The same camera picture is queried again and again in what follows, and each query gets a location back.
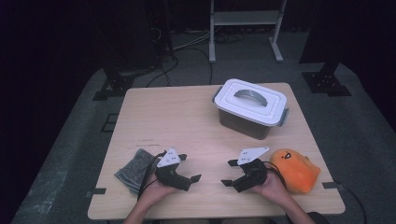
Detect black tape strip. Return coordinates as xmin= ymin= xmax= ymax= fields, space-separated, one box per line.
xmin=85 ymin=188 xmax=107 ymax=199
xmin=321 ymin=181 xmax=346 ymax=191

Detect person's right hand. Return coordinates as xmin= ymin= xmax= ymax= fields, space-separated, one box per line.
xmin=251 ymin=170 xmax=294 ymax=207

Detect black stand base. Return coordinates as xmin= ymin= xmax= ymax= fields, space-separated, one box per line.
xmin=302 ymin=62 xmax=353 ymax=97
xmin=92 ymin=66 xmax=157 ymax=101

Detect black floor cable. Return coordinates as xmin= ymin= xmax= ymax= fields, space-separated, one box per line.
xmin=146 ymin=46 xmax=214 ymax=88

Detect white lid with grey handle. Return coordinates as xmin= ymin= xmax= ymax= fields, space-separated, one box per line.
xmin=214 ymin=78 xmax=288 ymax=127

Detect hand-held gripper cable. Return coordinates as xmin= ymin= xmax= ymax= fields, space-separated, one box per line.
xmin=262 ymin=161 xmax=288 ymax=189
xmin=136 ymin=150 xmax=167 ymax=200

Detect dark equipment rack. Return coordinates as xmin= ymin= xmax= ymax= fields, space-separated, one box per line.
xmin=148 ymin=0 xmax=176 ymax=61

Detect left hand-held gripper cable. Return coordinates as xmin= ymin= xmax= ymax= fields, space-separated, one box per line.
xmin=136 ymin=150 xmax=167 ymax=200

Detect right hand-held gripper cable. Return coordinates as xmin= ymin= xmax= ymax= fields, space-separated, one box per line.
xmin=262 ymin=161 xmax=288 ymax=189

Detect person's left hand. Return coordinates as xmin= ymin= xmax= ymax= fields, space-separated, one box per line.
xmin=137 ymin=173 xmax=179 ymax=207

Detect clear brown storage box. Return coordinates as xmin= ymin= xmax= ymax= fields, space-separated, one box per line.
xmin=212 ymin=86 xmax=290 ymax=140

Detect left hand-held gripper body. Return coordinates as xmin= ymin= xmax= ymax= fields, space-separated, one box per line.
xmin=154 ymin=147 xmax=192 ymax=192

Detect white floor cables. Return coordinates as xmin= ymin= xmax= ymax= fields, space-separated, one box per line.
xmin=171 ymin=31 xmax=211 ymax=52

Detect grey fluffy cloth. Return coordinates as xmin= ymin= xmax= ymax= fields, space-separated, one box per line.
xmin=114 ymin=148 xmax=160 ymax=195

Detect orange plush toy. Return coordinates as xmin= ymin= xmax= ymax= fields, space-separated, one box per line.
xmin=269 ymin=148 xmax=321 ymax=195

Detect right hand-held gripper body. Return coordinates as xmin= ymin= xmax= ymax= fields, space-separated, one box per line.
xmin=233 ymin=147 xmax=271 ymax=193

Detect black cable at table edge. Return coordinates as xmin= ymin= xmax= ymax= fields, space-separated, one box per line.
xmin=335 ymin=180 xmax=369 ymax=224

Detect white metal stand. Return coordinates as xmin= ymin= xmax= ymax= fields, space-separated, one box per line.
xmin=208 ymin=0 xmax=288 ymax=64

